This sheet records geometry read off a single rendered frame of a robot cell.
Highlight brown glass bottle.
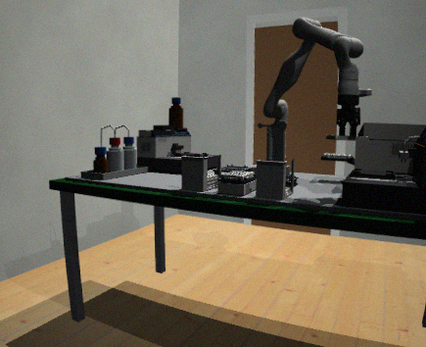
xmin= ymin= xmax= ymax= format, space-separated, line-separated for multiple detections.
xmin=168 ymin=108 xmax=183 ymax=127
xmin=93 ymin=161 xmax=109 ymax=174

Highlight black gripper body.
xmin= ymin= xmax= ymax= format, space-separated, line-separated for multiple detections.
xmin=338 ymin=94 xmax=359 ymax=121

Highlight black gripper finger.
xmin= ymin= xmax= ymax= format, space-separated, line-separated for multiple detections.
xmin=344 ymin=107 xmax=360 ymax=138
xmin=336 ymin=109 xmax=348 ymax=135

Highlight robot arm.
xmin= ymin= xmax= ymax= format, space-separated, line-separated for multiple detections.
xmin=263 ymin=18 xmax=372 ymax=162

